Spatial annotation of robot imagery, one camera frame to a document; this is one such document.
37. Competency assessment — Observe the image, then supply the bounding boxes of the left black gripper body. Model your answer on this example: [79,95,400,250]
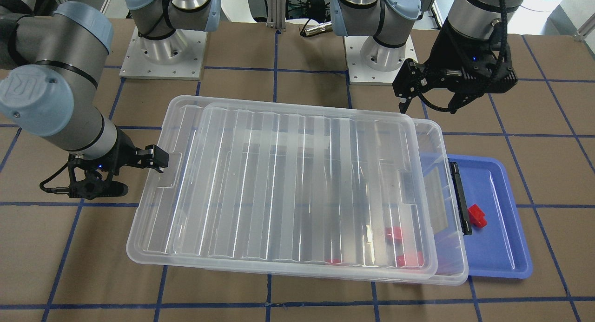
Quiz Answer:
[416,23,518,114]

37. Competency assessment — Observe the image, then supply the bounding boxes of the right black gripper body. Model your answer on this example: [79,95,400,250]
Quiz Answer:
[40,127,139,200]

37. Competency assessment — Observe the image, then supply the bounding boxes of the clear plastic box lid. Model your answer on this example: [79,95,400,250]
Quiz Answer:
[126,95,438,277]

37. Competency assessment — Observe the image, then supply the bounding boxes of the red block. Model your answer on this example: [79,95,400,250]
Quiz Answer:
[325,258,343,265]
[384,226,403,244]
[396,251,425,268]
[468,204,488,228]

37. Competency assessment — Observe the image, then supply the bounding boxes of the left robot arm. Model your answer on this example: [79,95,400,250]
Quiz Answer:
[330,0,523,114]

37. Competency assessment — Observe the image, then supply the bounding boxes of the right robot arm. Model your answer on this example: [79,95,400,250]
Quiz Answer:
[1,0,169,200]

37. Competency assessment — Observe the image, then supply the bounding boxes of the clear plastic storage box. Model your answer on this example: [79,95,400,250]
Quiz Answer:
[132,95,469,285]

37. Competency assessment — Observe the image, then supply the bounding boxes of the black box latch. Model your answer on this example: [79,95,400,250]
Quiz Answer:
[449,159,473,236]

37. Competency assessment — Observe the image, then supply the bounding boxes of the red block in box front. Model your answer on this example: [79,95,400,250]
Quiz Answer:
[396,251,425,268]

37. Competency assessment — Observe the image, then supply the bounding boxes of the blue plastic tray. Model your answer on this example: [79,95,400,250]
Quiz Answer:
[448,154,533,279]

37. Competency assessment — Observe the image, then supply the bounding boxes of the red block under lid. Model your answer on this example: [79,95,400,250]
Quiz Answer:
[325,258,343,265]

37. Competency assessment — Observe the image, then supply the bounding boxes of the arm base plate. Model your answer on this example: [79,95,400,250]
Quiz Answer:
[344,36,417,85]
[119,28,208,80]

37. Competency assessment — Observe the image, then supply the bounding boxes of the aluminium frame post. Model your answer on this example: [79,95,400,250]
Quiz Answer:
[265,0,287,33]

